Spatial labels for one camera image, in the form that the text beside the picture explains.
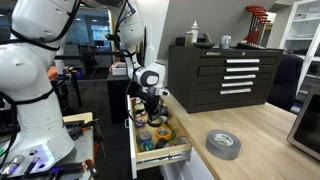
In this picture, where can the microwave oven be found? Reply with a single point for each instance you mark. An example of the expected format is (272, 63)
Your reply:
(305, 132)

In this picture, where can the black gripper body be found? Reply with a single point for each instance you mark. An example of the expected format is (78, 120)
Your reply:
(153, 104)

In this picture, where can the clear packing tape roll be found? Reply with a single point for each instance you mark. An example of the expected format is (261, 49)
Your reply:
(183, 140)

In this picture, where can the large black tape roll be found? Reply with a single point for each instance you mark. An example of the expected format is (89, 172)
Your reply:
(162, 143)

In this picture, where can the black office chair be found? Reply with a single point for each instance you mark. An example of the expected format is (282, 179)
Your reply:
(284, 88)

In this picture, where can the purple tape roll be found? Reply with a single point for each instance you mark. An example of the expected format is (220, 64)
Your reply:
(140, 123)

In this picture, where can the black tool chest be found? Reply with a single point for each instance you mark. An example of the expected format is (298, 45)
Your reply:
(213, 79)

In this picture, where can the white squeeze bottle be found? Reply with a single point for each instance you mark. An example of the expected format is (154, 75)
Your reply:
(194, 31)

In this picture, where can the teal tape roll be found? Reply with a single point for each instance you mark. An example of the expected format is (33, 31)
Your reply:
(147, 146)

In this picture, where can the blue green tape roll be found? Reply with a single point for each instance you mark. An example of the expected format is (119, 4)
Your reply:
(144, 136)

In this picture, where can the silver metal can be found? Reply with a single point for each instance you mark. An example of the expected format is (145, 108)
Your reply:
(225, 42)

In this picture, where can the wooden drawer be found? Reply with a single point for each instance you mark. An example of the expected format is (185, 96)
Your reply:
(157, 157)

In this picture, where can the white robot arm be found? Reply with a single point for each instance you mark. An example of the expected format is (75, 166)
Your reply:
(38, 27)

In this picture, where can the grey duct tape roll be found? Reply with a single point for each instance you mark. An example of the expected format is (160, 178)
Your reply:
(223, 144)

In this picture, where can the white glass cabinet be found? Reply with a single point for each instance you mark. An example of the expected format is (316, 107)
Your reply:
(301, 38)

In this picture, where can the grey orange tape stack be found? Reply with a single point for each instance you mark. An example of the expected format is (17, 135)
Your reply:
(163, 133)

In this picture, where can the small black masking tape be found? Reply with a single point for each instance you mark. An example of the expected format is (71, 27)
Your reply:
(157, 122)

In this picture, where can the red handled hex keys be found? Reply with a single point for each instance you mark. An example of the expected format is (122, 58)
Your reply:
(259, 18)

